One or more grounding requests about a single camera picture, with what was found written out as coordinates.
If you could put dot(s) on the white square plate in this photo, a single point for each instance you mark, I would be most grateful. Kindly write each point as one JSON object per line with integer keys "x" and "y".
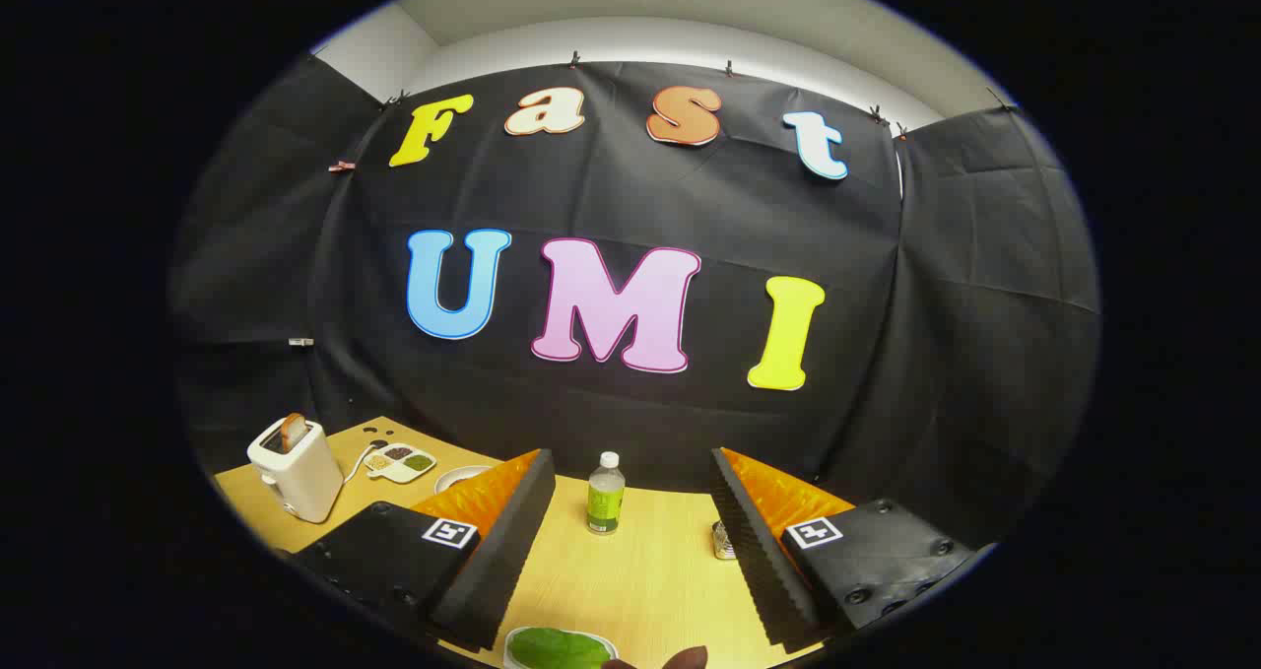
{"x": 508, "y": 657}

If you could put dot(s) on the white toaster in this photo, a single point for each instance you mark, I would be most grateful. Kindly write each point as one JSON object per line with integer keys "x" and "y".
{"x": 305, "y": 477}

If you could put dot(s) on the round cream plate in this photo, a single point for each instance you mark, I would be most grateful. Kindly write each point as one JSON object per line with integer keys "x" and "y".
{"x": 458, "y": 479}

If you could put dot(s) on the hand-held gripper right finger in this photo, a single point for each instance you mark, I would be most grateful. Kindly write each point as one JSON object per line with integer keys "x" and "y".
{"x": 763, "y": 561}

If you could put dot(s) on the green lettuce leaf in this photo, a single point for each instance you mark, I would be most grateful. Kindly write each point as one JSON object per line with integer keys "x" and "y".
{"x": 557, "y": 649}

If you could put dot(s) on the white divided condiment dish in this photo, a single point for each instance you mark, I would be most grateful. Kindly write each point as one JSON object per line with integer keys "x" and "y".
{"x": 399, "y": 464}

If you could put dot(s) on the brown toast slice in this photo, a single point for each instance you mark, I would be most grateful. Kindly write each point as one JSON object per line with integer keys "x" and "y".
{"x": 293, "y": 431}

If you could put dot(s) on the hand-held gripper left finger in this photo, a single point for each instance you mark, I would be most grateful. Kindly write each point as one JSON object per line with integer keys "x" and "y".
{"x": 502, "y": 551}

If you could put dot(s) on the green label drink bottle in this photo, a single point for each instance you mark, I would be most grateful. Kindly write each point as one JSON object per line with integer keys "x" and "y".
{"x": 605, "y": 501}

